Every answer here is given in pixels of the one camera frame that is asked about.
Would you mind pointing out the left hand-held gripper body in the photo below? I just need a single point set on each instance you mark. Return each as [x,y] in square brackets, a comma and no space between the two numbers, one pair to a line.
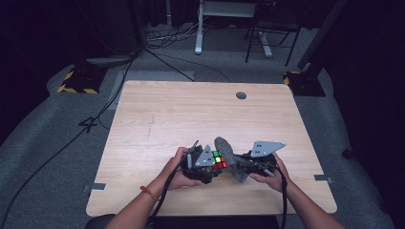
[203,159]

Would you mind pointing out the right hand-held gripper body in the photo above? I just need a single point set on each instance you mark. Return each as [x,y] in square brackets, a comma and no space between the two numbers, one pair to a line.
[264,148]

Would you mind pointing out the colourful puzzle cube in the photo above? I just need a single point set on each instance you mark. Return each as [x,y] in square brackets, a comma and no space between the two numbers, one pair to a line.
[219,159]

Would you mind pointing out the grey fluffy cloth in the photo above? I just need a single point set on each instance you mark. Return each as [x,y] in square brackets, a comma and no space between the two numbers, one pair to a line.
[226,149]

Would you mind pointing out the person's left hand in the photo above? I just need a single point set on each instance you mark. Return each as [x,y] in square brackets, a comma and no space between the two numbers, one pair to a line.
[173,178]

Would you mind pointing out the person's right hand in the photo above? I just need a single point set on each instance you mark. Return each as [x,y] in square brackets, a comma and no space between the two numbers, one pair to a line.
[278,183]

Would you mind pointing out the person's dark clothing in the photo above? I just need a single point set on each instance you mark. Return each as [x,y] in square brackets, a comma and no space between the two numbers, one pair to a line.
[216,222]

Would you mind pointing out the grey round table grommet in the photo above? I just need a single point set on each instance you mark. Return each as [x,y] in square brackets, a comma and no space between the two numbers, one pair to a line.
[241,95]

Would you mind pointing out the black yellow striped stand base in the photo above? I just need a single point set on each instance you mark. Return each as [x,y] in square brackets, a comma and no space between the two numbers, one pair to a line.
[82,79]
[305,84]

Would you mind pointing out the black chair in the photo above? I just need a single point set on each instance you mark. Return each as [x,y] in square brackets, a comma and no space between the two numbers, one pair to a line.
[273,22]

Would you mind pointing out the dark slanted pole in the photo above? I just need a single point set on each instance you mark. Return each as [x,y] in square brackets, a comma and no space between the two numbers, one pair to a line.
[321,35]

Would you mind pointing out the white desk frame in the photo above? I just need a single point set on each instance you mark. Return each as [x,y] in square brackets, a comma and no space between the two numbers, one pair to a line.
[199,31]

